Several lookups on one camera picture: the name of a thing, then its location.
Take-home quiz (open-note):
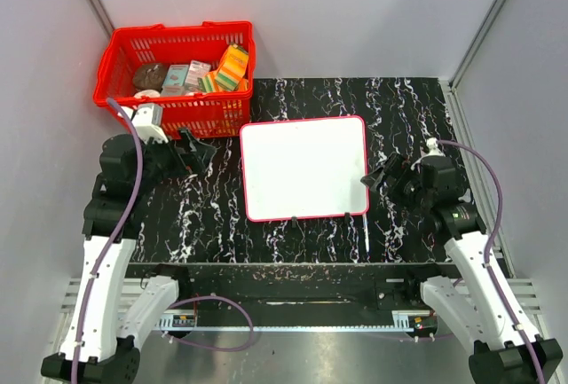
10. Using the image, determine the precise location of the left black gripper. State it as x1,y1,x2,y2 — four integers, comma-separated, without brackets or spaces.
135,126,217,192

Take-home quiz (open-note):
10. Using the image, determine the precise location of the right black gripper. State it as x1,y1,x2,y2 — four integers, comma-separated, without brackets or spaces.
361,153,432,214

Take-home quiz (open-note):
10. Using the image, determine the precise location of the blue capped whiteboard marker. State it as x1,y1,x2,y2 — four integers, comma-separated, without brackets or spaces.
362,213,370,255

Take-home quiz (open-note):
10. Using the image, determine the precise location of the pink framed whiteboard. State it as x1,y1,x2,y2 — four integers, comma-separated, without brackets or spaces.
240,115,369,223

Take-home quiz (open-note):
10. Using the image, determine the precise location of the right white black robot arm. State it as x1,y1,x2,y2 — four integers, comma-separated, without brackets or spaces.
361,153,564,383

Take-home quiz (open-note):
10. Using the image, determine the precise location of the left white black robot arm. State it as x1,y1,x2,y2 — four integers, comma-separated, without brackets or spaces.
41,129,216,383

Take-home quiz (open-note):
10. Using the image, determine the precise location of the red plastic shopping basket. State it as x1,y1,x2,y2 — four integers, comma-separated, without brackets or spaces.
92,20,256,138

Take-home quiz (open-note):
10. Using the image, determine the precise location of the green yellow sponge pack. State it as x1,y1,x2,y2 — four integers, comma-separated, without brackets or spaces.
197,71,249,93

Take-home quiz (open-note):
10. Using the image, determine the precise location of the light blue snack box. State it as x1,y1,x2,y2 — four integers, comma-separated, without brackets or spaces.
161,65,189,97

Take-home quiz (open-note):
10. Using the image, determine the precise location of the white round lid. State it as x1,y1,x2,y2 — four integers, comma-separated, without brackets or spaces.
134,90,161,99

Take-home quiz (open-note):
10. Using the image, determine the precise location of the pink white snack box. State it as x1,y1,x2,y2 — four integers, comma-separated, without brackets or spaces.
184,60,211,91

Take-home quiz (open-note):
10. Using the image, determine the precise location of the orange yellow sponge pack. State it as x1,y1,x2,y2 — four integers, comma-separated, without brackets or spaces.
217,43,249,84

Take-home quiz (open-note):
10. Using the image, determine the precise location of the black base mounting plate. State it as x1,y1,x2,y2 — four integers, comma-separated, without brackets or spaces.
123,262,458,327

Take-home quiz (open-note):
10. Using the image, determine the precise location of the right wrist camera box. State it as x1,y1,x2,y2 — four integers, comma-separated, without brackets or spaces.
415,137,445,164

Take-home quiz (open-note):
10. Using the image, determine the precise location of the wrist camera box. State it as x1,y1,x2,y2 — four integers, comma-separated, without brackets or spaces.
415,137,445,164
132,103,169,145

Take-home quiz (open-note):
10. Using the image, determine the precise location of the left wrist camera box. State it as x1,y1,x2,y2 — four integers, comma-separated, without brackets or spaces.
132,103,169,145

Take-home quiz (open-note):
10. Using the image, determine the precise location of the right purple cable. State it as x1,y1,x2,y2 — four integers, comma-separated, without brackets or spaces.
437,138,548,384

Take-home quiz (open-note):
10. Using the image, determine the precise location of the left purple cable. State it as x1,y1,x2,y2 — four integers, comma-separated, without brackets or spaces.
70,97,146,384

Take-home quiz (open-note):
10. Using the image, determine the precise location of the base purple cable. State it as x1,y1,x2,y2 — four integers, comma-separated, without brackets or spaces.
162,295,255,353

